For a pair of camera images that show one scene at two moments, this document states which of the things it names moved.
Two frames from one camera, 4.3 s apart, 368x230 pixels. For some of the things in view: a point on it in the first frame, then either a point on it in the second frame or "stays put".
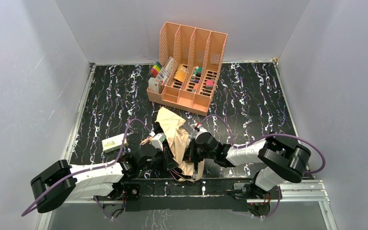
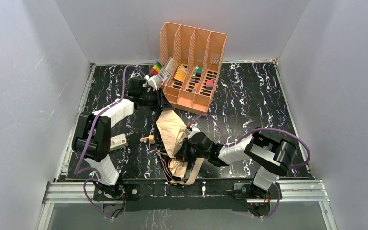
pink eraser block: [209, 84] stays put
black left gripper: [170, 159] → [158, 99]
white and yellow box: [113, 144] stays put
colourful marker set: [155, 69] stays put
